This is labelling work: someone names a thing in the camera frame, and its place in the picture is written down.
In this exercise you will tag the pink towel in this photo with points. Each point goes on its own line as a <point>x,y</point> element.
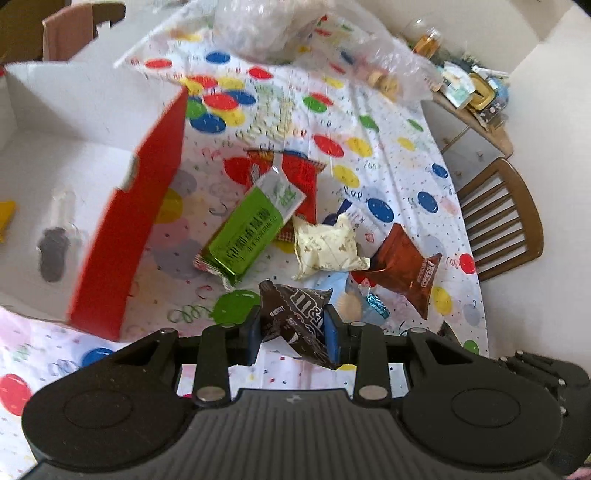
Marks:
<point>67,31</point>

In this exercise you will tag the cream white snack bag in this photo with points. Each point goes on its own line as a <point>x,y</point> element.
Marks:
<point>330,248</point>

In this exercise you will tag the red instant noodle packet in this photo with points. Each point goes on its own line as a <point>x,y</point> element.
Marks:
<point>300,171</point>

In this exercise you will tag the colourful polka dot tablecloth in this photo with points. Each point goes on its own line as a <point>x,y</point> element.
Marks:
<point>382,167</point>

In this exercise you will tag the brown M&M candy bag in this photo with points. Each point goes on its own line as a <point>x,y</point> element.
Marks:
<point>293,319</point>

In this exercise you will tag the wooden chair with towel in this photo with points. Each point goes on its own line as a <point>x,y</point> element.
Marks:
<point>104,12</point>

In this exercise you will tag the amber liquid bottle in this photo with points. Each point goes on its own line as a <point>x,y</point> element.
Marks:
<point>428,44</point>

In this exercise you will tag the green snack packet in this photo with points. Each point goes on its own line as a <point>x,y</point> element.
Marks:
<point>256,220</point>

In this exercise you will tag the large clear plastic bag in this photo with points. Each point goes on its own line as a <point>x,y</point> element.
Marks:
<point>266,31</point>

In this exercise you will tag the red white cardboard box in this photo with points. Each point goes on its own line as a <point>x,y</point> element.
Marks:
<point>87,155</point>

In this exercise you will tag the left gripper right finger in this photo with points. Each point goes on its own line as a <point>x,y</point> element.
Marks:
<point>363,345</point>

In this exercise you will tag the brown foil snack bag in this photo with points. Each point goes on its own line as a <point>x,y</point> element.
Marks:
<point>400,267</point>

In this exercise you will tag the wooden slatted chair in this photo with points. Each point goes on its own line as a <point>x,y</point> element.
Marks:
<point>503,224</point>

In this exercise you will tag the yellow box on cabinet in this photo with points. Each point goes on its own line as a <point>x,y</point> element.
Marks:
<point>483,94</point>

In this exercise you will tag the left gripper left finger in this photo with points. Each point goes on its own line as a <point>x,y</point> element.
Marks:
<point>220,347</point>

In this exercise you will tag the white side cabinet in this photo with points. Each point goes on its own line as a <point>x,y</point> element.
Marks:
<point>466,146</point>

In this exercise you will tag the plastic bag with cookies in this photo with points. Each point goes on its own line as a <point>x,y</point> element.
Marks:
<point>384,62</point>

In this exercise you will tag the light blue snack packet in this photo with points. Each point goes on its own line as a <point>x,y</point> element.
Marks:
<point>353,302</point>

